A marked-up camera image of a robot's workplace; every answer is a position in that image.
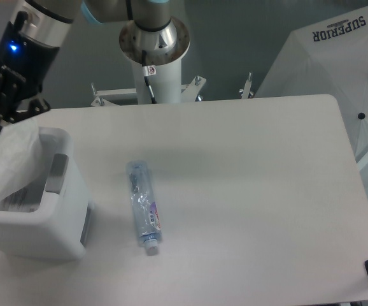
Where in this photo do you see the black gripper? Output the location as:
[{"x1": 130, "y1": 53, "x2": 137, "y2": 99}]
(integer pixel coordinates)
[{"x1": 0, "y1": 19, "x2": 60, "y2": 132}]

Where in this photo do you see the clear plastic water bottle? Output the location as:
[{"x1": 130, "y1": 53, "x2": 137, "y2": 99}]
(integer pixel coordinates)
[{"x1": 126, "y1": 161, "x2": 162, "y2": 256}]

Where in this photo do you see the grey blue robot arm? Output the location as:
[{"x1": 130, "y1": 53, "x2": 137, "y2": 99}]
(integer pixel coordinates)
[{"x1": 0, "y1": 1, "x2": 172, "y2": 132}]

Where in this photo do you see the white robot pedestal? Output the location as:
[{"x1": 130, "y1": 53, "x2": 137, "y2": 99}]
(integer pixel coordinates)
[{"x1": 119, "y1": 17, "x2": 190, "y2": 105}]

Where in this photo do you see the white plastic trash can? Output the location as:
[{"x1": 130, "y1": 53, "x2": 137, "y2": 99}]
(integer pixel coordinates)
[{"x1": 0, "y1": 127, "x2": 94, "y2": 261}]

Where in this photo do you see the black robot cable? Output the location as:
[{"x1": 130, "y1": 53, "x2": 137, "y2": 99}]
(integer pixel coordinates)
[{"x1": 141, "y1": 50, "x2": 158, "y2": 105}]

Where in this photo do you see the white umbrella with lettering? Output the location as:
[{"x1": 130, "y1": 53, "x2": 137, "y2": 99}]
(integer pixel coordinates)
[{"x1": 254, "y1": 2, "x2": 368, "y2": 198}]

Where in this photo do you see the paper trash inside can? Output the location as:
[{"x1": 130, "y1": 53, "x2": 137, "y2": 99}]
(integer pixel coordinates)
[{"x1": 0, "y1": 187, "x2": 40, "y2": 213}]

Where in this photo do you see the white green plastic pouch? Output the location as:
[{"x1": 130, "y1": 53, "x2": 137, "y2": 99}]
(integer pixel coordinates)
[{"x1": 0, "y1": 119, "x2": 45, "y2": 201}]

